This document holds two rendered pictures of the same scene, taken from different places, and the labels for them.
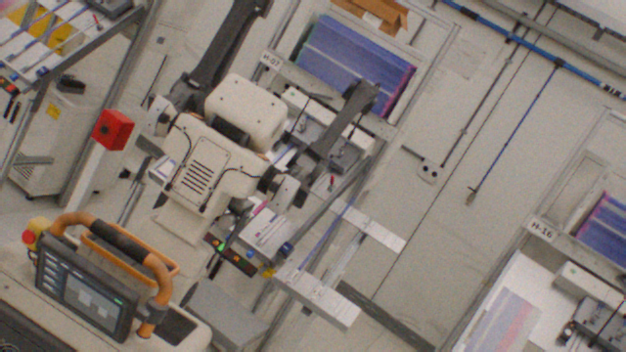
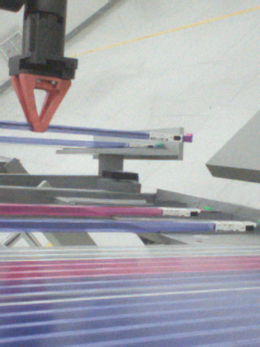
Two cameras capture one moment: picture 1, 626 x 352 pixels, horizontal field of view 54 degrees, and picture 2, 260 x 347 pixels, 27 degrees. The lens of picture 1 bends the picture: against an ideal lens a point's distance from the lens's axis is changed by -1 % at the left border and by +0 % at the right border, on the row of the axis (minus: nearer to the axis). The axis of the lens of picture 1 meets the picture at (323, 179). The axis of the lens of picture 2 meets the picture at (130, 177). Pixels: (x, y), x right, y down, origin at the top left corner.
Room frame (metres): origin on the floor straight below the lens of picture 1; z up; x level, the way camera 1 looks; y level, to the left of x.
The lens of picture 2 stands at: (2.82, 0.69, 1.13)
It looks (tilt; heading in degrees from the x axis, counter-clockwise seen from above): 23 degrees down; 234
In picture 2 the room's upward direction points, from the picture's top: 35 degrees counter-clockwise
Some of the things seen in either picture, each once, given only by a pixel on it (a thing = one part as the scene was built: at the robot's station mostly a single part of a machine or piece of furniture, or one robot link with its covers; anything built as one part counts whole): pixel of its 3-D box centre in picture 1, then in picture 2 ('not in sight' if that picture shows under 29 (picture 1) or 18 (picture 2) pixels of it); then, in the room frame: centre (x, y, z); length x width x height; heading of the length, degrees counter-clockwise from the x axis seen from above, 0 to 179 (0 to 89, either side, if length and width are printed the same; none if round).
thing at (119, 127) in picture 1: (86, 185); not in sight; (2.76, 0.98, 0.39); 0.24 x 0.24 x 0.78; 74
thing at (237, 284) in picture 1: (237, 266); not in sight; (3.00, 0.16, 0.31); 0.70 x 0.65 x 0.62; 74
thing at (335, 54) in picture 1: (354, 66); not in sight; (2.87, 0.14, 1.52); 0.51 x 0.13 x 0.27; 74
